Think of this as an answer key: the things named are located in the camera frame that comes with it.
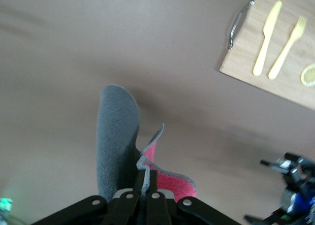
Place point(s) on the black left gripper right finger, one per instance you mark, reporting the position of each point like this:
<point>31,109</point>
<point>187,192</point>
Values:
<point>157,210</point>

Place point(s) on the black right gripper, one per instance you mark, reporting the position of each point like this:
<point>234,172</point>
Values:
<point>300,185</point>

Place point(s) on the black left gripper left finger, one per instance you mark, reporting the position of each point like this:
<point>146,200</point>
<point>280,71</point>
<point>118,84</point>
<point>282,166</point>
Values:
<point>128,210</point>

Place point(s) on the grey and pink cloth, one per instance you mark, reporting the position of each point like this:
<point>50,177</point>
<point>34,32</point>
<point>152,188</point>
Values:
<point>115,136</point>

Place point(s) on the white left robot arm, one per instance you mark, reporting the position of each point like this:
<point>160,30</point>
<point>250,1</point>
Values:
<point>5,205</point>

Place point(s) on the lemon slice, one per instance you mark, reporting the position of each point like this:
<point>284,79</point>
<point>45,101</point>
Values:
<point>308,76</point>

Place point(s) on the wooden cutting board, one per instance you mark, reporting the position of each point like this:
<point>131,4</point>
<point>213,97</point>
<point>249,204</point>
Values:
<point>243,55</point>

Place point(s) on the yellow plastic fork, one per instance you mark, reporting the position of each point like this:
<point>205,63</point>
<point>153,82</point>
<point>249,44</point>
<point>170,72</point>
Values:
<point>285,52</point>

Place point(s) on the yellow plastic knife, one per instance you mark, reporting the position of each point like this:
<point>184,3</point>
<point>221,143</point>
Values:
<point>269,28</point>

